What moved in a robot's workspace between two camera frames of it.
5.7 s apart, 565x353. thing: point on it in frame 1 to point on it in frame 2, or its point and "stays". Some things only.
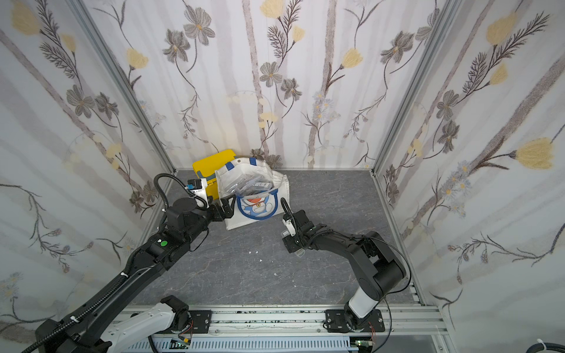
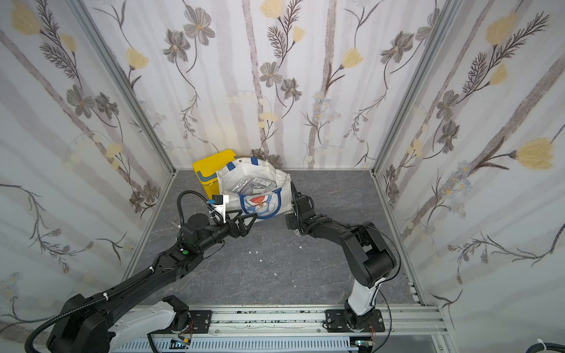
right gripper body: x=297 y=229 to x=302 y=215
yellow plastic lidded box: x=207 y=170 stays
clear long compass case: x=249 y=184 stays
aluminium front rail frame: x=412 y=323 stays
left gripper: x=228 y=212 to x=233 y=232
